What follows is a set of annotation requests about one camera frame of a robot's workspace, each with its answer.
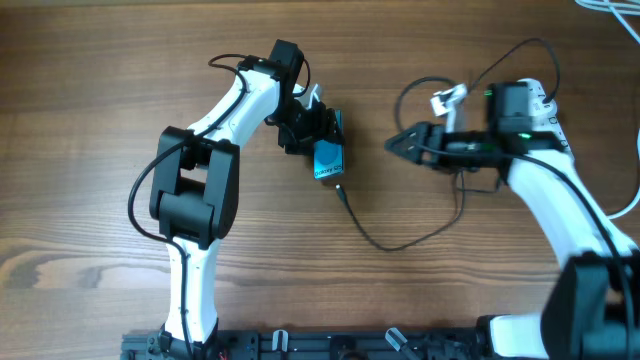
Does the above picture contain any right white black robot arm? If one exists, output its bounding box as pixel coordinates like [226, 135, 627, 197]
[385, 79, 639, 359]

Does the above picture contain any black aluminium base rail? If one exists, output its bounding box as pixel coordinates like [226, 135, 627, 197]
[120, 327, 499, 360]

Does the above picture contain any black charging cable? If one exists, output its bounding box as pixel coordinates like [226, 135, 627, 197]
[333, 37, 561, 253]

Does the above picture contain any turquoise Galaxy smartphone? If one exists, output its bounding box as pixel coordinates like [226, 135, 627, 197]
[313, 140, 345, 181]

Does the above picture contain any white power strip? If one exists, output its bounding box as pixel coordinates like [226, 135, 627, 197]
[519, 78, 574, 158]

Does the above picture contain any white cables top corner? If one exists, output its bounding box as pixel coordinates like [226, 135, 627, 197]
[573, 0, 640, 45]

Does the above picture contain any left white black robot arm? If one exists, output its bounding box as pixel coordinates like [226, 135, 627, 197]
[144, 40, 344, 350]

